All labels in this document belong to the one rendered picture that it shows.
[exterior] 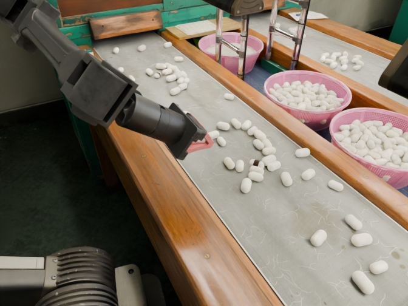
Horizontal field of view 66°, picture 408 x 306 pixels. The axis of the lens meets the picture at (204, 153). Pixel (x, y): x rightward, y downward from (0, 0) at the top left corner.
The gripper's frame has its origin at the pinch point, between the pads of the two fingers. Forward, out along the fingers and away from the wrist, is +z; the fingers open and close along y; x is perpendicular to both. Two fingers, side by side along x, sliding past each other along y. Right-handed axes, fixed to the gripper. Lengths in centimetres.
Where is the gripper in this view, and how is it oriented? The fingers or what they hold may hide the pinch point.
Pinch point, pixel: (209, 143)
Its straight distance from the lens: 61.6
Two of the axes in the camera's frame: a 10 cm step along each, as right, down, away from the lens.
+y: -4.8, -5.6, 6.8
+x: -5.6, 7.9, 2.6
